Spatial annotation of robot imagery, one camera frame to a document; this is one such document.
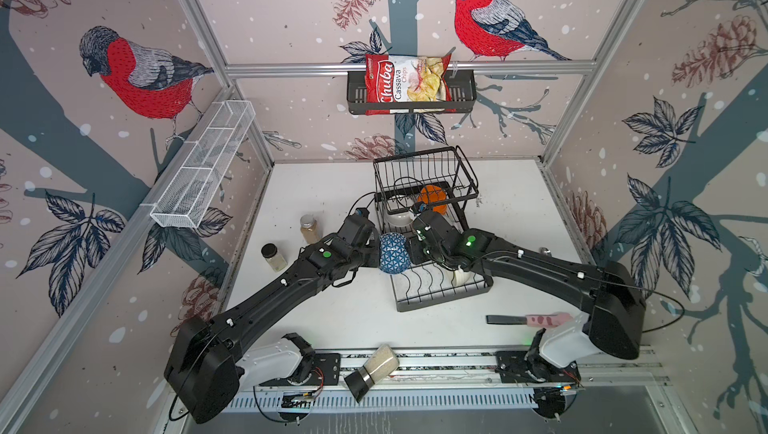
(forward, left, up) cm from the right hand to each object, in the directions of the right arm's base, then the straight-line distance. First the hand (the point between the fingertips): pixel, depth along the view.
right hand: (405, 250), depth 80 cm
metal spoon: (+9, -44, -13) cm, 47 cm away
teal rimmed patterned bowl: (+1, +3, -3) cm, 5 cm away
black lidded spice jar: (-1, +39, -2) cm, 39 cm away
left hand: (-1, +7, +1) cm, 7 cm away
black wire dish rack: (+19, +3, +7) cm, 21 cm away
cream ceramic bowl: (-5, -15, -6) cm, 17 cm away
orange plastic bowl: (+23, -8, -4) cm, 25 cm away
